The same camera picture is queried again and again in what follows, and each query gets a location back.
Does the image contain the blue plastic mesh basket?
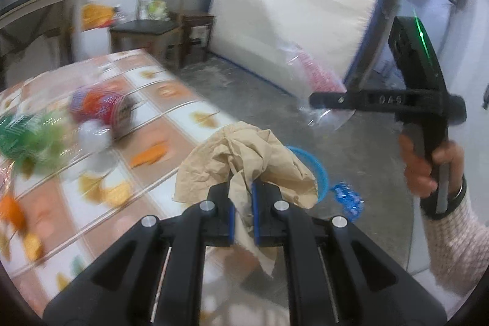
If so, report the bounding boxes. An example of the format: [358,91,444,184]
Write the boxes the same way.
[285,146,330,202]

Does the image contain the brown paper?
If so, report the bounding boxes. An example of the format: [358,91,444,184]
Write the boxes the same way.
[173,122,319,279]

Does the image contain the person's right hand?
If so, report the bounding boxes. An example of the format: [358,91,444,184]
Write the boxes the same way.
[399,133,466,199]

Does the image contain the black wristband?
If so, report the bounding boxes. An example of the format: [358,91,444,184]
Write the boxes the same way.
[445,175,467,216]

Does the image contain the red blue paper cup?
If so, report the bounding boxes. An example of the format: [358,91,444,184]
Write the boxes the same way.
[69,85,137,137]

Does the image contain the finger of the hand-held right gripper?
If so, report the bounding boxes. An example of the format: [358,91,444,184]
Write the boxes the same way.
[309,91,367,110]

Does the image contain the dark wooden stool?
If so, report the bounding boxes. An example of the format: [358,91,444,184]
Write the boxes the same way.
[179,11,216,68]

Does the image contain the blue candy wrapper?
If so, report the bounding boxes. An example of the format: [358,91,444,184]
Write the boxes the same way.
[330,181,364,222]

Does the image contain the orange plastic bag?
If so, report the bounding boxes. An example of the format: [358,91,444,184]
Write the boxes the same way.
[81,3,117,32]

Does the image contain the floral checked tablecloth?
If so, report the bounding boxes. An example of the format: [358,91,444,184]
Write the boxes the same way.
[0,49,279,319]

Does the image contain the person's right forearm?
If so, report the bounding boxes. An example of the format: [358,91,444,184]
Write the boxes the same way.
[422,189,489,296]

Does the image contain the green white packets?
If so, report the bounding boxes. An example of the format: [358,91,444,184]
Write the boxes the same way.
[142,0,171,21]

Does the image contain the clear pink plastic bag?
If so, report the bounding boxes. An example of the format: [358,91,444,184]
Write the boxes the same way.
[277,41,358,130]

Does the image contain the white wrapper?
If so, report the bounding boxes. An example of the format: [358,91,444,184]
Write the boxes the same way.
[78,120,115,155]

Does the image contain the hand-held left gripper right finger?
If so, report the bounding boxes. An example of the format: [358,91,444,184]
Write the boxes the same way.
[251,181,447,326]

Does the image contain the long wooden shelf table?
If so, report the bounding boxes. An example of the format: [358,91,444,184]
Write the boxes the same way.
[0,0,100,55]

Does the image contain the wooden armchair with dark seat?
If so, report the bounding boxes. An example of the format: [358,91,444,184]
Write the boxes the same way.
[110,0,192,61]

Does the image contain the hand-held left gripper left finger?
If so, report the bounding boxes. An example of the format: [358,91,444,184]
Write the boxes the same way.
[43,183,235,326]

